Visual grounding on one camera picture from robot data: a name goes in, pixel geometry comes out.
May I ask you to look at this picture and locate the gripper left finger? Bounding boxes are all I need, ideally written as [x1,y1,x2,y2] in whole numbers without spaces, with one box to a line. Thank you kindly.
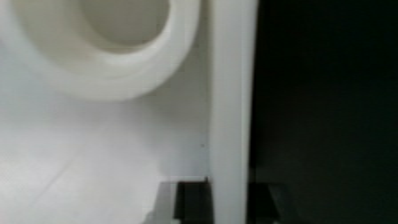
[175,181,214,224]

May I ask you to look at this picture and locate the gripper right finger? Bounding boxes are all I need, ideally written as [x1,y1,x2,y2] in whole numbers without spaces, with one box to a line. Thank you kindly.
[248,183,297,224]

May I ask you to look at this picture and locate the white square tabletop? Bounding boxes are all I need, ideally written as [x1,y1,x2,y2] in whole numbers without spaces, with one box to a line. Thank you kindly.
[0,0,260,224]

